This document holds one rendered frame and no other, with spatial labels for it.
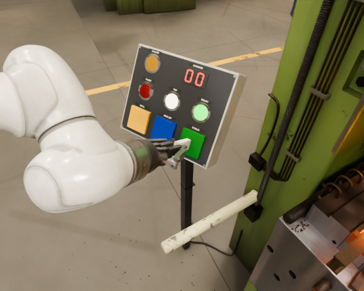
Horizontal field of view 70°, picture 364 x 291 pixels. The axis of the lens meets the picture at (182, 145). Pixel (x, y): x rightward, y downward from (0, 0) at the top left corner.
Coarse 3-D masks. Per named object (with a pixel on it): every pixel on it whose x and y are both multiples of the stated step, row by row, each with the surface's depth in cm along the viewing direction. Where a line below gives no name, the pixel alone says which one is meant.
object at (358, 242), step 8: (352, 240) 54; (360, 240) 54; (344, 248) 52; (352, 248) 52; (360, 248) 52; (336, 256) 51; (344, 256) 51; (352, 256) 51; (328, 264) 54; (336, 264) 52; (344, 264) 50; (336, 272) 53
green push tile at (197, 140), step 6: (186, 132) 76; (192, 132) 75; (180, 138) 77; (186, 138) 76; (192, 138) 75; (198, 138) 74; (204, 138) 73; (192, 144) 75; (198, 144) 74; (192, 150) 76; (198, 150) 75; (192, 156) 76; (198, 156) 75
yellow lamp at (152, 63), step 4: (152, 56) 78; (148, 60) 79; (152, 60) 78; (156, 60) 78; (148, 64) 79; (152, 64) 79; (156, 64) 78; (148, 68) 79; (152, 68) 79; (156, 68) 78
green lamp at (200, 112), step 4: (196, 108) 74; (200, 108) 73; (204, 108) 72; (196, 112) 74; (200, 112) 73; (204, 112) 73; (196, 116) 74; (200, 116) 73; (204, 116) 73; (200, 120) 74
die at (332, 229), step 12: (336, 192) 67; (348, 192) 67; (360, 192) 67; (324, 204) 64; (336, 204) 64; (348, 204) 63; (360, 204) 63; (312, 216) 66; (324, 216) 63; (336, 216) 61; (348, 216) 61; (360, 216) 61; (324, 228) 64; (336, 228) 61; (348, 228) 59; (360, 228) 58; (336, 240) 62; (360, 264) 59
